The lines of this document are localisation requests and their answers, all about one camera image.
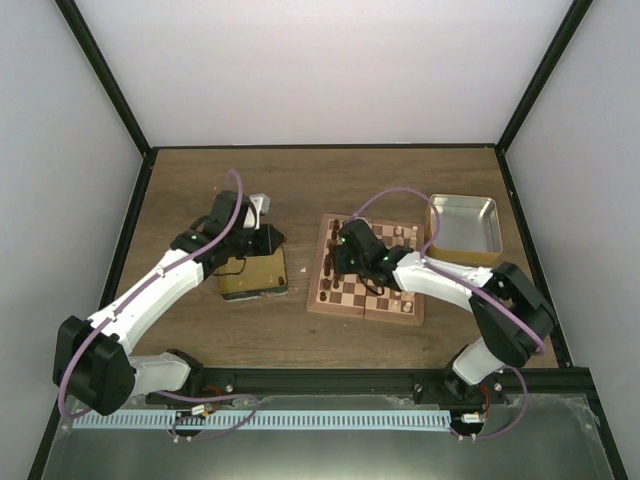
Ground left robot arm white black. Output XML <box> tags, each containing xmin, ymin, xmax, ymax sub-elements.
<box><xmin>53</xmin><ymin>191</ymin><xmax>285</xmax><ymax>415</ymax></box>

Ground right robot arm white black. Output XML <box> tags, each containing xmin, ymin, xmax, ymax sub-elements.
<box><xmin>334</xmin><ymin>218</ymin><xmax>558</xmax><ymax>403</ymax></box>

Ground gold tin with dark pieces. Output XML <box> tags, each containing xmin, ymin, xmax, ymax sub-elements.
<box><xmin>216</xmin><ymin>246</ymin><xmax>288</xmax><ymax>302</ymax></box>

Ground wooden chess board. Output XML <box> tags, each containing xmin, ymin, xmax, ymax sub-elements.
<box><xmin>307</xmin><ymin>213</ymin><xmax>425</xmax><ymax>326</ymax></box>

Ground row of white chess pieces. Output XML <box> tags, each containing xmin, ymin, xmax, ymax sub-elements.
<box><xmin>391</xmin><ymin>225</ymin><xmax>419</xmax><ymax>315</ymax></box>

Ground silver tin yellow rim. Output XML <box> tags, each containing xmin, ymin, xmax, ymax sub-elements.
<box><xmin>427</xmin><ymin>194</ymin><xmax>503</xmax><ymax>266</ymax></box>

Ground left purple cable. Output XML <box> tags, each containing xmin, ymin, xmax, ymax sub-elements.
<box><xmin>58</xmin><ymin>169</ymin><xmax>259</xmax><ymax>444</ymax></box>

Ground purple cable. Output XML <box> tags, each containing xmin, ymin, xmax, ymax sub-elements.
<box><xmin>352</xmin><ymin>187</ymin><xmax>546</xmax><ymax>442</ymax></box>
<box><xmin>58</xmin><ymin>169</ymin><xmax>259</xmax><ymax>444</ymax></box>

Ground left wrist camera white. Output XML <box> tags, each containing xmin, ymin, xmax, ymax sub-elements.
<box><xmin>244</xmin><ymin>193</ymin><xmax>270</xmax><ymax>230</ymax></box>

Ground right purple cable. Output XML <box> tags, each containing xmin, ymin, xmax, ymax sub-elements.
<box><xmin>352</xmin><ymin>187</ymin><xmax>546</xmax><ymax>442</ymax></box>

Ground light blue cable duct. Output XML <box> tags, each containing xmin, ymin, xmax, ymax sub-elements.
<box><xmin>73</xmin><ymin>409</ymin><xmax>451</xmax><ymax>433</ymax></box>

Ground black aluminium frame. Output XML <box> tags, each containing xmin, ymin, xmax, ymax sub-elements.
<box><xmin>27</xmin><ymin>0</ymin><xmax>629</xmax><ymax>480</ymax></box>

